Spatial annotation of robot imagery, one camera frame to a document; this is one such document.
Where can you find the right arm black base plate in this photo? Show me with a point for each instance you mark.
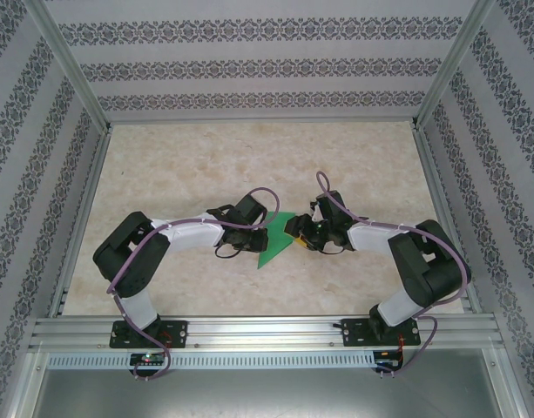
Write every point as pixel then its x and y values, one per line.
pixel 353 333

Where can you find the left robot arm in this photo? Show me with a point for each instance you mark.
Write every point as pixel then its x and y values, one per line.
pixel 188 235

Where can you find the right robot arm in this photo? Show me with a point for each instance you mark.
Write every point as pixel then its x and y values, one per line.
pixel 432 270

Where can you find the green paper sheet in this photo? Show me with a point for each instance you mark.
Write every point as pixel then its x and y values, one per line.
pixel 275 248

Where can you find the aluminium mounting rail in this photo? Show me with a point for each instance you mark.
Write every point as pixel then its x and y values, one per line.
pixel 258 331

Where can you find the aluminium side rail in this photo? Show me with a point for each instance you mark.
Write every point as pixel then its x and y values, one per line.
pixel 445 217
pixel 81 217

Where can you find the grey metal sheet panel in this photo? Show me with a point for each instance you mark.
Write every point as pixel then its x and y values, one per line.
pixel 266 394

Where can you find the aluminium frame post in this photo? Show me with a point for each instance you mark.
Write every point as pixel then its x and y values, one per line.
pixel 449 65
pixel 75 65

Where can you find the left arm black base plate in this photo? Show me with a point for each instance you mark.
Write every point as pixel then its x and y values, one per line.
pixel 179 333

